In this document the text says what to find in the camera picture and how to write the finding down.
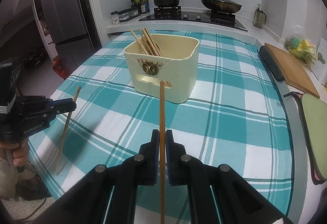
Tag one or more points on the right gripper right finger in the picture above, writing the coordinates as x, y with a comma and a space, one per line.
217, 194

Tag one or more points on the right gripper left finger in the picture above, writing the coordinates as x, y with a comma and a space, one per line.
108, 195

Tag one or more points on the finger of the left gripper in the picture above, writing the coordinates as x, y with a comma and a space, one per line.
67, 103
59, 109

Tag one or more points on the wooden chopstick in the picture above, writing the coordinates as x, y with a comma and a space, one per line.
65, 131
153, 48
146, 42
162, 152

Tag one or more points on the person's left hand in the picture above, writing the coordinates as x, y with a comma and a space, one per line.
14, 154

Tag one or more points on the red box on floor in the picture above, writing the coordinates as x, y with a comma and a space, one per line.
60, 70

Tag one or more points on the teal plaid tablecloth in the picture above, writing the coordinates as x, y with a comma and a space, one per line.
234, 115

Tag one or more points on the silver refrigerator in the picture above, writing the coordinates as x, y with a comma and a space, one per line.
72, 28

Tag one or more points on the chopstick in box left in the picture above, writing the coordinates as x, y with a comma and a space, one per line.
139, 42

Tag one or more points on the chopstick in box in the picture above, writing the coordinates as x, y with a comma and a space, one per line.
153, 42
139, 42

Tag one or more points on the spice jar rack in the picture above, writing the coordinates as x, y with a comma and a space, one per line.
124, 15

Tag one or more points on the chopstick in box right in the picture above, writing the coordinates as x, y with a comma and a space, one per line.
153, 42

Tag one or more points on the cream utensil holder box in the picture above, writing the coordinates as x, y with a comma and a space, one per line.
177, 67

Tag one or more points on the green pot holder mat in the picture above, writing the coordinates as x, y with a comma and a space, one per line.
312, 113

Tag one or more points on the sauce bottles group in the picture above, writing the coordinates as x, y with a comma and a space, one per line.
142, 6

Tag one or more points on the wooden cutting board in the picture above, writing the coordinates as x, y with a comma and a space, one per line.
292, 70

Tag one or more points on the white knife block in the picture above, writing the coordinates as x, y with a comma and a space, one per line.
319, 67

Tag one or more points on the plastic bag of sponges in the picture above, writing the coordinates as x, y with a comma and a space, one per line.
301, 47

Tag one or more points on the black gas stove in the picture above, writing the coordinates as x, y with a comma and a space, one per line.
209, 17

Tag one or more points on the olive water jug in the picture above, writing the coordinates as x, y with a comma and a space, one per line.
260, 17

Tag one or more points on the black wok glass lid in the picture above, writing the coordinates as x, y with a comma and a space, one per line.
226, 6

